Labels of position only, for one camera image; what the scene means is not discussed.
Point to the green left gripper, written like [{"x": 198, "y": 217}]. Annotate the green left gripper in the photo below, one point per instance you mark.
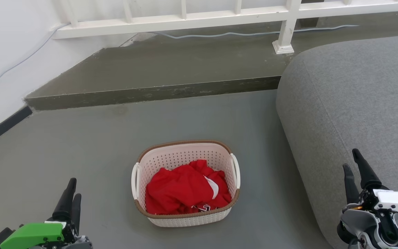
[{"x": 33, "y": 235}]

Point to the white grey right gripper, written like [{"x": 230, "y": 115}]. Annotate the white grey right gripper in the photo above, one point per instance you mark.
[{"x": 396, "y": 202}]

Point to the white perforated laundry basket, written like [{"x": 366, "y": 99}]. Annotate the white perforated laundry basket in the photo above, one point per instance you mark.
[{"x": 185, "y": 152}]

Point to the grey fabric sofa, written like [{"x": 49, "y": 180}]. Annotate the grey fabric sofa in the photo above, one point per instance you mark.
[{"x": 351, "y": 103}]

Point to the red jersey garment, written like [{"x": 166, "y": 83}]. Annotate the red jersey garment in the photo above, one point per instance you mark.
[{"x": 178, "y": 190}]

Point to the grey concrete step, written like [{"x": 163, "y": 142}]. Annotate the grey concrete step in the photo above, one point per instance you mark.
[{"x": 185, "y": 65}]

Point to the white railing fence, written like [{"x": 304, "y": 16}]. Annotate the white railing fence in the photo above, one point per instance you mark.
[{"x": 171, "y": 20}]

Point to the black wall baseboard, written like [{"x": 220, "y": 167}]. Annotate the black wall baseboard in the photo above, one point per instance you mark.
[{"x": 2, "y": 128}]

